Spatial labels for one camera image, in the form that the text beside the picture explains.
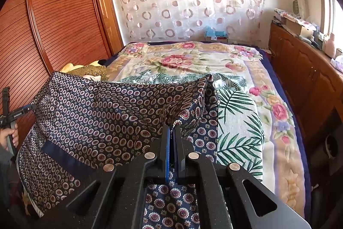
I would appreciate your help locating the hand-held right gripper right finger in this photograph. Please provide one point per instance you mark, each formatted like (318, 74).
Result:
(178, 159)

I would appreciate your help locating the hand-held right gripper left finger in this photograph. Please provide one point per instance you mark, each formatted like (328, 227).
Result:
(167, 156)

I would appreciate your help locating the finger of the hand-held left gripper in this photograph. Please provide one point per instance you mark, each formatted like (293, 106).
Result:
(29, 108)

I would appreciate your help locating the navy patterned pajama top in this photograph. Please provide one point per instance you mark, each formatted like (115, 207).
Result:
(93, 116)

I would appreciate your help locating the person's left hand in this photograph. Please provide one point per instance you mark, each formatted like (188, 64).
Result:
(8, 135)

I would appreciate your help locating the yellow plush toy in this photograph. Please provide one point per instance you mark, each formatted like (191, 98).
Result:
(71, 67)

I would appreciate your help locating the leaf print sheet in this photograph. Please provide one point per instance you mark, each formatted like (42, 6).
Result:
(241, 121)

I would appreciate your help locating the olive gold cloth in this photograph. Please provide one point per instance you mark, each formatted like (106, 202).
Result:
(92, 72)

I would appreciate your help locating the wooden louvered wardrobe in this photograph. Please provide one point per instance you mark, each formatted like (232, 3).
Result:
(67, 17)

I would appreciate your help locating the floral blanket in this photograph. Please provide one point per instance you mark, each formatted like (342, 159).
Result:
(187, 57)

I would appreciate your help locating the wooden door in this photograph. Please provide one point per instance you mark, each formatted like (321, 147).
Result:
(107, 9)

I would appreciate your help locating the blue box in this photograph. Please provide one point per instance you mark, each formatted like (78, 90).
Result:
(214, 31)

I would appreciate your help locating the long wooden cabinet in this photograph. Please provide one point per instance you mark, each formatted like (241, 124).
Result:
(294, 57)

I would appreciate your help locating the cardboard box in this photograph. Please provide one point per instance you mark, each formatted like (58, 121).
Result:
(297, 27)

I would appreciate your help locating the floral cloth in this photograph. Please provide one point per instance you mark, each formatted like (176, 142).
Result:
(284, 14)

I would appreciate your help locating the oval hand fan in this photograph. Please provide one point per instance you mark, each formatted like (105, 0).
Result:
(295, 6)

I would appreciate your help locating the wooden framed window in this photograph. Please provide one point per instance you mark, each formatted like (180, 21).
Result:
(331, 11)

